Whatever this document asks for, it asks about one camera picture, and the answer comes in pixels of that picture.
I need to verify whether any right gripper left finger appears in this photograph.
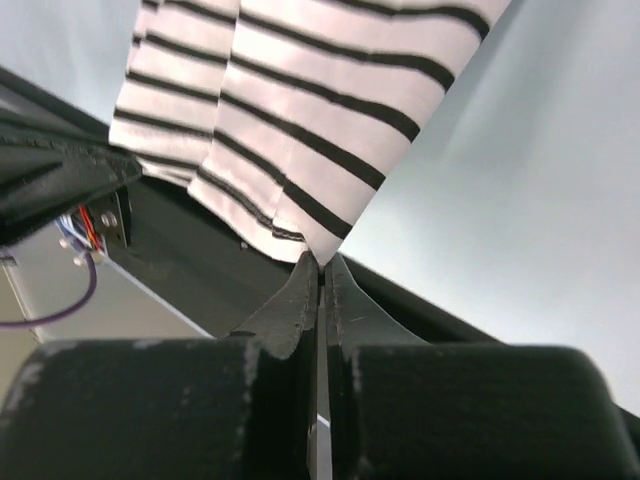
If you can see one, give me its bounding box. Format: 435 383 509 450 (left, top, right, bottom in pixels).
1 254 319 479

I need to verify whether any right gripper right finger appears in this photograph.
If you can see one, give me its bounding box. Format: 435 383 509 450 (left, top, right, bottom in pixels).
324 257 635 479

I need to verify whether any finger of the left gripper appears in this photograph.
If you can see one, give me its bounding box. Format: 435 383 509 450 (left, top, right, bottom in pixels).
1 109 142 245

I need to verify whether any black white striped tank top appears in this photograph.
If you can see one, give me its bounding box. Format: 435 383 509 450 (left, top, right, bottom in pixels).
109 0 508 265

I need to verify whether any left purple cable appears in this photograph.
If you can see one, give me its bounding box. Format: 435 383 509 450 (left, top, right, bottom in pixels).
0 249 99 329

